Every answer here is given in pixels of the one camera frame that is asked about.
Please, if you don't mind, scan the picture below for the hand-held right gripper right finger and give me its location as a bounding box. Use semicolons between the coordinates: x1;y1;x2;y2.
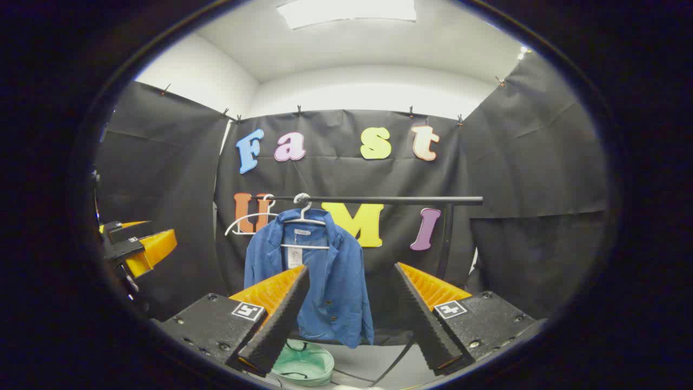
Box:
394;262;547;376

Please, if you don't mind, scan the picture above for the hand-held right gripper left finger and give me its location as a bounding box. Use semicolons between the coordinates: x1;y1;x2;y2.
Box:
157;264;311;378

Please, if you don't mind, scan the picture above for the green mesh laundry hamper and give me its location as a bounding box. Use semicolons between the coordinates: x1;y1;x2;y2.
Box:
269;339;335;387

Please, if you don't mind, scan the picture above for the blue jacket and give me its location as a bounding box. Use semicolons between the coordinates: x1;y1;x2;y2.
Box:
244;223;375;349

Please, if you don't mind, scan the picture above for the white clothes hanger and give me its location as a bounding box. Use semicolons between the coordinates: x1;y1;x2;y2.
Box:
280;193;330;251
225;194;279;237

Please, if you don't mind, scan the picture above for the black clothes rack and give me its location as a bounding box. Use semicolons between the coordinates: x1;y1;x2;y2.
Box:
271;194;483;283

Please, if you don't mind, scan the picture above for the black backdrop cloth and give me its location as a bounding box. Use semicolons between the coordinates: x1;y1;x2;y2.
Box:
96;51;610;347

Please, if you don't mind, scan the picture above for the row of black clips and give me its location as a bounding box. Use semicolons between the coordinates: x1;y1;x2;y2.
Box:
160;76;507;125

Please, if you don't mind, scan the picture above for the ceiling light panel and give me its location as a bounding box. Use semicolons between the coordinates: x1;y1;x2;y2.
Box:
277;0;417;30

